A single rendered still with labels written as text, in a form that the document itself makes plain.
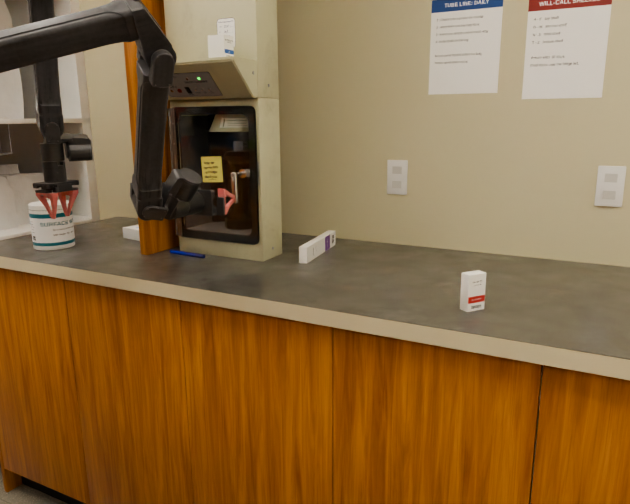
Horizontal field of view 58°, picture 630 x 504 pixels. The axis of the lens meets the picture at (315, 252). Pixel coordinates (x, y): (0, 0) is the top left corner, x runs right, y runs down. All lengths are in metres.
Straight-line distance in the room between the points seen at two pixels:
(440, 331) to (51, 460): 1.51
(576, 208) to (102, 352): 1.46
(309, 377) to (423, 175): 0.82
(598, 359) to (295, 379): 0.67
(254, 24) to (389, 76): 0.50
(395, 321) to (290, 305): 0.25
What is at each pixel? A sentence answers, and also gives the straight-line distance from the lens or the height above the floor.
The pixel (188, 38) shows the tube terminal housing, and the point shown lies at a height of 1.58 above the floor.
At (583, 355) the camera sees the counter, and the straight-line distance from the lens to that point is 1.14.
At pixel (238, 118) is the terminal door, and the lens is 1.65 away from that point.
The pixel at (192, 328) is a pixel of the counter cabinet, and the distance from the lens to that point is 1.54.
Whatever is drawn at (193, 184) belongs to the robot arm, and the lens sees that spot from 1.35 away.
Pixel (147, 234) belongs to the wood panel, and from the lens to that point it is 1.83.
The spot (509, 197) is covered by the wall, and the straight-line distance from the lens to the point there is 1.83.
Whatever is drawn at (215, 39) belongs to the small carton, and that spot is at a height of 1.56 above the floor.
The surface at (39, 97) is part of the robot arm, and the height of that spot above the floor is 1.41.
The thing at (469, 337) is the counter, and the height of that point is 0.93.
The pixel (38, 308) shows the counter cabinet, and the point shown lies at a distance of 2.00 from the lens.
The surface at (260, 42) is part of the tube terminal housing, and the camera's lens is 1.65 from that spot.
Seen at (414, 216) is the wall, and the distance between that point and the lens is 1.91.
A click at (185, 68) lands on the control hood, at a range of 1.65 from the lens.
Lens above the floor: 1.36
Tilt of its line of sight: 13 degrees down
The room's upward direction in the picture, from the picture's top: straight up
